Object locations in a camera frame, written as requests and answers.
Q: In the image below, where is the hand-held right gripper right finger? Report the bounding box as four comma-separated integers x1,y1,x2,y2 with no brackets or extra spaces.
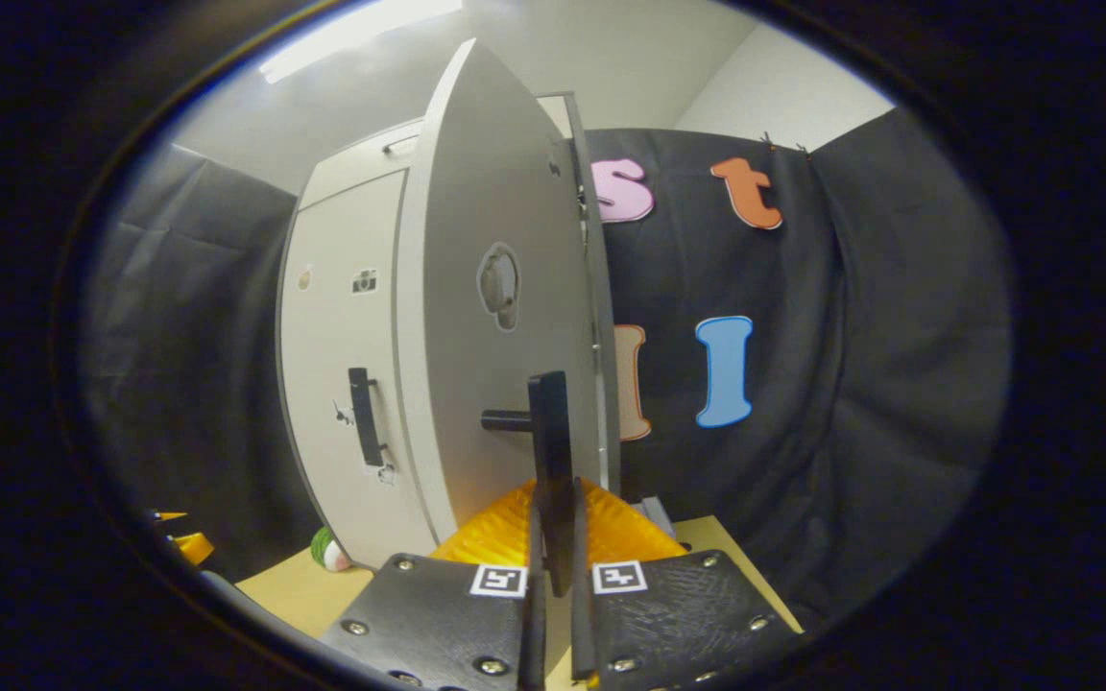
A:
567,477,804,691

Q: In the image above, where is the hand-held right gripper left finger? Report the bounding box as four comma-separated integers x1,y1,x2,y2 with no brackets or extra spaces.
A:
318,477,549,691

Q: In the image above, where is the shoe cabinet door bird sticker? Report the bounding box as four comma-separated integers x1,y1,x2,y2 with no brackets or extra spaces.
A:
396,38,607,596

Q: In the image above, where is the beige double-door shoe cabinet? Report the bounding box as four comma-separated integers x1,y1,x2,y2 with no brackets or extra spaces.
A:
275,91,623,574

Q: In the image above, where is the small grey box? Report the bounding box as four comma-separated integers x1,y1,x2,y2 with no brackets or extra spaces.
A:
632,494,679,540

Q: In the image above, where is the green pink watermelon toy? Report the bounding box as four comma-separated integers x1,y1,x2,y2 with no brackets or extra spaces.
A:
310,525,352,574

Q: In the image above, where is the black backdrop cloth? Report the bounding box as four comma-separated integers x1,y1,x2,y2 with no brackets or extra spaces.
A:
83,106,1013,634

